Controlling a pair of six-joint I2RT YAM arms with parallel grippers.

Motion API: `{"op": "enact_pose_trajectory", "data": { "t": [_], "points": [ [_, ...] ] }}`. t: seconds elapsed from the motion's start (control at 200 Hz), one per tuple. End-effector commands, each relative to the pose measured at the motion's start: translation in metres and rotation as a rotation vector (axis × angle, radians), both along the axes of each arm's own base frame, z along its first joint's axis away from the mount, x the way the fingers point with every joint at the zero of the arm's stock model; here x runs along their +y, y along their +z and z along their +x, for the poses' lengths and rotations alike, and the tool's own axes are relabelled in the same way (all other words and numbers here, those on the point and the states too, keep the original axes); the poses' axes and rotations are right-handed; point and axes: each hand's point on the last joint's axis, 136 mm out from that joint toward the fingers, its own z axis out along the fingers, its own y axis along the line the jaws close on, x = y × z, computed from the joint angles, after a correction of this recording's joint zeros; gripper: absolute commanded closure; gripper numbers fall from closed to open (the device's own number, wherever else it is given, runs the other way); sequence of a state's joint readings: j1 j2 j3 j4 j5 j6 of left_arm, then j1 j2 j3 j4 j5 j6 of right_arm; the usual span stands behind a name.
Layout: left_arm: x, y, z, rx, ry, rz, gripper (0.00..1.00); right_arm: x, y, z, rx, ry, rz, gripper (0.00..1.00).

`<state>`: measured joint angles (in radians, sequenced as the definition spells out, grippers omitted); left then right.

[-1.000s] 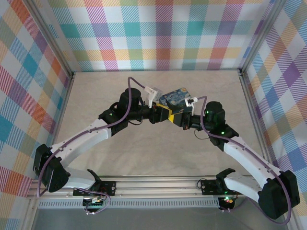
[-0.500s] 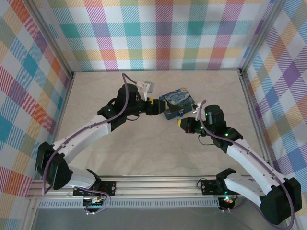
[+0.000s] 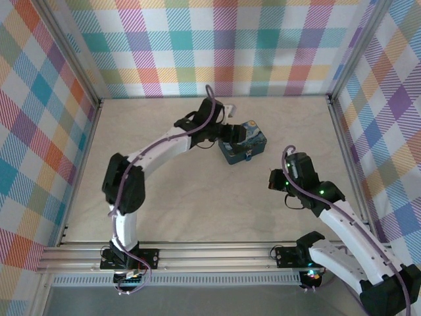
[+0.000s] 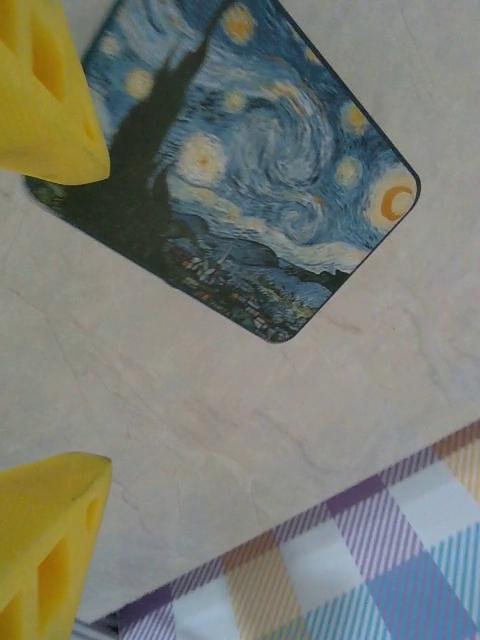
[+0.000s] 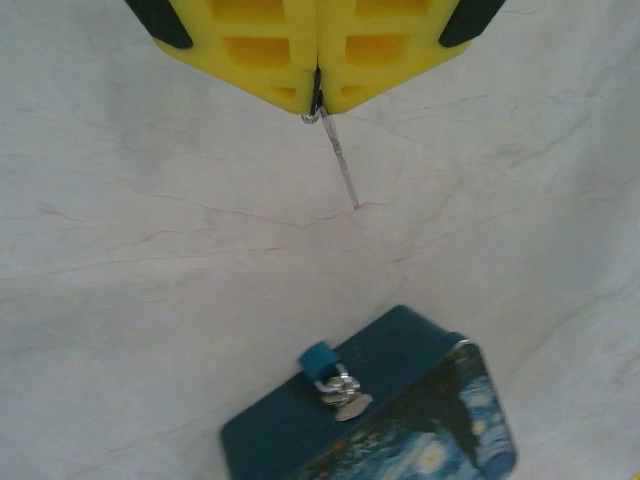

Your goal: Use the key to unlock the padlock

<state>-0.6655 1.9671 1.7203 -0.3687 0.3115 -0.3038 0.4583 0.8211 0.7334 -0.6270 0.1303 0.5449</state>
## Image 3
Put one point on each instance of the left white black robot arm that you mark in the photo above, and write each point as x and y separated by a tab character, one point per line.
158	151

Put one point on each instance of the long aluminium base rail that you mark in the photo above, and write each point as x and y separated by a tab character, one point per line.
213	256

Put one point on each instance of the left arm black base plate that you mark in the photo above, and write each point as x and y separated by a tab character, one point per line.
151	258

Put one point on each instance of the starry night print tin box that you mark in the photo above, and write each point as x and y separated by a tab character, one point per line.
253	138

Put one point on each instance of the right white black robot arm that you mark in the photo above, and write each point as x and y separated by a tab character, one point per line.
342	260

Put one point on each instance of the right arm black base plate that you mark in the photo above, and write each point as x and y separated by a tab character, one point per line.
286	256

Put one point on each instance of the aluminium table side rail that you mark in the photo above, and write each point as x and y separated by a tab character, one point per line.
353	164
86	154

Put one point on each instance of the tall aluminium frame post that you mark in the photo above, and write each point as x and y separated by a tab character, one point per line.
358	49
70	52

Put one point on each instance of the short aluminium frame leg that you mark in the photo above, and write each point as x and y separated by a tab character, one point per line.
41	296

